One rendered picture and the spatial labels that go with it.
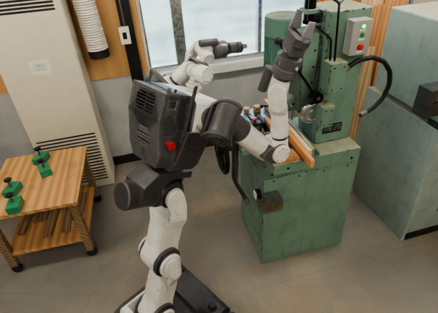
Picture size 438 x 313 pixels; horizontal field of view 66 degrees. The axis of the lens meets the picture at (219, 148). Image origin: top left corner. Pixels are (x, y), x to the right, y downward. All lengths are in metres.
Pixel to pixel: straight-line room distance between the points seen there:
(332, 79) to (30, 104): 2.08
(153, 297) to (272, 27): 1.40
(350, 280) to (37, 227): 2.12
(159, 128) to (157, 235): 0.56
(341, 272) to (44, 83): 2.38
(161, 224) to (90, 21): 1.65
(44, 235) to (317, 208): 1.80
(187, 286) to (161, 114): 1.18
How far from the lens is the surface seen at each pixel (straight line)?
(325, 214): 2.26
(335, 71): 1.74
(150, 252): 1.60
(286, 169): 1.69
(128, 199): 1.30
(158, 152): 1.22
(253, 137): 1.24
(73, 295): 2.47
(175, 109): 1.19
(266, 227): 2.12
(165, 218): 1.49
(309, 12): 1.75
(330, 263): 2.44
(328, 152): 1.95
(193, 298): 2.02
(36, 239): 2.65
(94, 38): 2.71
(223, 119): 1.15
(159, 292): 1.76
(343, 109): 1.98
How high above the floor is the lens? 1.89
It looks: 34 degrees down
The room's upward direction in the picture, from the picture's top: 4 degrees counter-clockwise
